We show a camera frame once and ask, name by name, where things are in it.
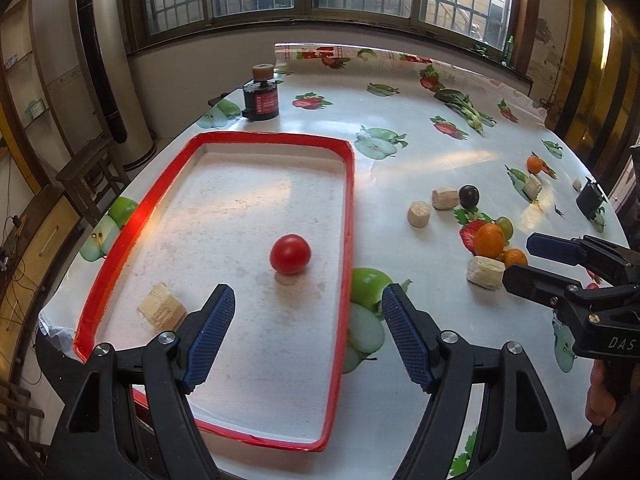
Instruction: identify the white standing air conditioner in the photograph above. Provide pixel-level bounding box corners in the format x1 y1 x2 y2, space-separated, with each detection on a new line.
68 0 156 170

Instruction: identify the green leafy vegetable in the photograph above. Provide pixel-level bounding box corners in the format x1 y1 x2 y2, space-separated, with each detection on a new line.
434 89 484 133

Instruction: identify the black motor right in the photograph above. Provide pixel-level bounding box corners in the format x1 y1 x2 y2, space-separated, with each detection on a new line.
576 179 605 220

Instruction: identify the small far orange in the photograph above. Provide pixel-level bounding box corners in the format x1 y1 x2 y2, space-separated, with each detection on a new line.
526 155 544 174

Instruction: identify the green grape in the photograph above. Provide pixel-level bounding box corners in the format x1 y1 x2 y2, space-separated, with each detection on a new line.
495 217 514 242

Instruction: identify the rectangular beige wood block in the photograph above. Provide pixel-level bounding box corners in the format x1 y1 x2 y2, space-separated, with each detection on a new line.
466 256 506 290

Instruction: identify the red rimmed white tray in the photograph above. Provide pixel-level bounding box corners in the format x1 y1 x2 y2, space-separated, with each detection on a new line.
74 131 355 452

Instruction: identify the dark purple plum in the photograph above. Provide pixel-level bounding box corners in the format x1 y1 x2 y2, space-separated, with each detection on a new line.
458 184 480 210

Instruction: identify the orange behind on left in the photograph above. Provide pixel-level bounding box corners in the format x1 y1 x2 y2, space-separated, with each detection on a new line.
473 223 506 259

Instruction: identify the low wooden cabinet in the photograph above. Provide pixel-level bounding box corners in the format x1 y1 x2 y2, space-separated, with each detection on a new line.
1 185 79 382

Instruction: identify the dark wooden stool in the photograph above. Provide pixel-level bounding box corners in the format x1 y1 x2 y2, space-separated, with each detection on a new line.
55 133 130 226

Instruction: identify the far wood block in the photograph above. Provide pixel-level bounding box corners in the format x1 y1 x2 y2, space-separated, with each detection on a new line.
523 174 542 202

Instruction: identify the right human hand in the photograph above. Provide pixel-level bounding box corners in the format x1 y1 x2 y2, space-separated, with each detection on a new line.
585 360 618 431

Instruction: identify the red cherry tomato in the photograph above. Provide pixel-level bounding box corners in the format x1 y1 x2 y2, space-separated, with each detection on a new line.
269 234 311 275

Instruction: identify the orange near wood block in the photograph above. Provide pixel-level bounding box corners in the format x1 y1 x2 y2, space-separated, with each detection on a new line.
501 248 528 266

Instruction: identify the large beige wooden block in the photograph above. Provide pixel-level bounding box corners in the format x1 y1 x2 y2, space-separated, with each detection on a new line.
137 283 186 332

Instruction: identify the black red motor left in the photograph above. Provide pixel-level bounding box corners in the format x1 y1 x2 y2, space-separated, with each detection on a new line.
242 64 279 122

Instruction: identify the fruit print tablecloth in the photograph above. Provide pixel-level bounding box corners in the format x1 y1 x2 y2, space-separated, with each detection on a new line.
39 44 626 479

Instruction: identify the wooden wall shelf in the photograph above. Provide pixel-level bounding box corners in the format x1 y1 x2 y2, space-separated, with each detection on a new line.
1 0 72 193

